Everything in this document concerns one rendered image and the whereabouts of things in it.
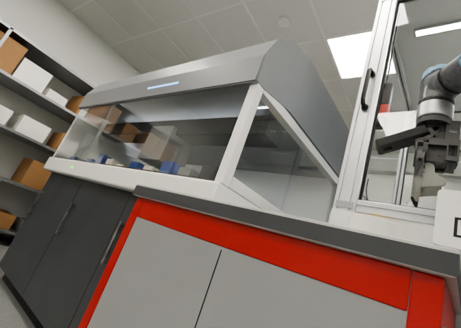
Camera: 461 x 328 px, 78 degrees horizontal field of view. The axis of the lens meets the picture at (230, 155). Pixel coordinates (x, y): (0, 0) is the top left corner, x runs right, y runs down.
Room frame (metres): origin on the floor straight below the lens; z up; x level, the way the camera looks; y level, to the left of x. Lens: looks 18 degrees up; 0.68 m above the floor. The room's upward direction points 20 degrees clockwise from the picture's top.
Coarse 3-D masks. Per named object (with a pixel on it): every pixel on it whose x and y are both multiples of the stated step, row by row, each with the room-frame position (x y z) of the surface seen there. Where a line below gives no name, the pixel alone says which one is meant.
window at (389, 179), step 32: (416, 0) 0.88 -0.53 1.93; (448, 0) 0.80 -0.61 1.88; (416, 32) 0.86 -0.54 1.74; (448, 32) 0.79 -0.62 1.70; (416, 64) 0.85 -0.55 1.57; (384, 96) 0.92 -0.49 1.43; (416, 96) 0.84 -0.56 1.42; (384, 128) 0.90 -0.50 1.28; (384, 160) 0.89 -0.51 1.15; (384, 192) 0.88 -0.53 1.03
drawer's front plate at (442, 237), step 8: (440, 192) 0.50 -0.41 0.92; (448, 192) 0.49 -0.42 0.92; (456, 192) 0.48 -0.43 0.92; (440, 200) 0.50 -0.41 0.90; (448, 200) 0.49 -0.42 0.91; (456, 200) 0.48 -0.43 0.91; (440, 208) 0.50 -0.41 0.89; (448, 208) 0.49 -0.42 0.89; (456, 208) 0.48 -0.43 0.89; (440, 216) 0.50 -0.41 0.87; (448, 216) 0.49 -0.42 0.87; (456, 216) 0.48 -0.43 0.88; (440, 224) 0.50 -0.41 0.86; (448, 224) 0.49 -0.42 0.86; (440, 232) 0.50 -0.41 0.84; (448, 232) 0.49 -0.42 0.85; (440, 240) 0.50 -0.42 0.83; (448, 240) 0.49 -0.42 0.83; (456, 240) 0.48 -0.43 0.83; (456, 248) 0.48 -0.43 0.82
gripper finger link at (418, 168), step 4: (420, 148) 0.55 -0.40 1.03; (416, 152) 0.56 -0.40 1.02; (420, 152) 0.55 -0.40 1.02; (424, 152) 0.55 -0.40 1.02; (416, 156) 0.55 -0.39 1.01; (420, 156) 0.55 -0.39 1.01; (424, 156) 0.55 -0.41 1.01; (416, 160) 0.55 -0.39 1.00; (420, 160) 0.55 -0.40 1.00; (416, 164) 0.55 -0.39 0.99; (420, 164) 0.55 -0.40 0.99; (416, 168) 0.55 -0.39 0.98; (420, 168) 0.55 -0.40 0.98; (416, 172) 0.56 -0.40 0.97; (420, 172) 0.55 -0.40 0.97
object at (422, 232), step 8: (336, 216) 0.96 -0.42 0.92; (344, 216) 0.94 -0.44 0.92; (376, 216) 0.87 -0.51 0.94; (336, 224) 0.95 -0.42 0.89; (344, 224) 0.93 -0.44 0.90; (400, 224) 0.82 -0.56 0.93; (408, 224) 0.81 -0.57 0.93; (416, 224) 0.79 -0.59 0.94; (424, 224) 0.78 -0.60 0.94; (400, 232) 0.82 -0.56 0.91; (408, 232) 0.81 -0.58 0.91; (416, 232) 0.79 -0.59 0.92; (424, 232) 0.78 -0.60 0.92; (432, 232) 0.77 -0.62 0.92; (416, 240) 0.79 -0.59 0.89; (424, 240) 0.78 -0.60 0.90; (432, 240) 0.77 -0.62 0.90
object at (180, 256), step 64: (128, 256) 0.67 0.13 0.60; (192, 256) 0.54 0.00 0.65; (256, 256) 0.45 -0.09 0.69; (320, 256) 0.39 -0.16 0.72; (384, 256) 0.33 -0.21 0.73; (448, 256) 0.29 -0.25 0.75; (128, 320) 0.61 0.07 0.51; (192, 320) 0.51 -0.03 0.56; (256, 320) 0.44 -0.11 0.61; (320, 320) 0.38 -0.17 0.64; (384, 320) 0.33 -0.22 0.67; (448, 320) 0.40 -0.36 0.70
